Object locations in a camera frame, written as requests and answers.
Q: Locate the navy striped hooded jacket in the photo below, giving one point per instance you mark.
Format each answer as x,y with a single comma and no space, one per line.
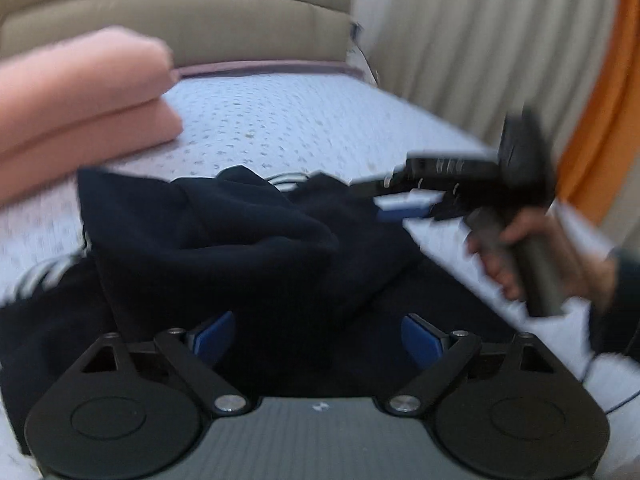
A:
317,284

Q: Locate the orange curtain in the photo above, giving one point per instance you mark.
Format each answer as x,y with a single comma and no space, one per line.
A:
604,145

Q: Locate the folded pink quilt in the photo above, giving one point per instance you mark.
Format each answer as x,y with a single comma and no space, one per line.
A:
82,101

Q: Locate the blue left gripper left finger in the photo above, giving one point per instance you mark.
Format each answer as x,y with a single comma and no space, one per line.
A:
211,340

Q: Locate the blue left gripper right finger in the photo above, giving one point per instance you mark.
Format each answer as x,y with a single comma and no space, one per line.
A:
425,343

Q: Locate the right forearm green sleeve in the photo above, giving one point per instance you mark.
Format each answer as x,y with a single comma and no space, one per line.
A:
616,330

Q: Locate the beige pleated curtain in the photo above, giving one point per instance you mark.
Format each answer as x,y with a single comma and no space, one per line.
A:
472,61

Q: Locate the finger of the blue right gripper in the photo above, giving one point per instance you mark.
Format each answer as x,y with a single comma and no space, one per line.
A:
374,187
400,214

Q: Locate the person's right hand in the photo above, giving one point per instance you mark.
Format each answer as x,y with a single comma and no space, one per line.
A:
585,276

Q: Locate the beige padded headboard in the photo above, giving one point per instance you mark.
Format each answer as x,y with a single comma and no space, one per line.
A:
197,31

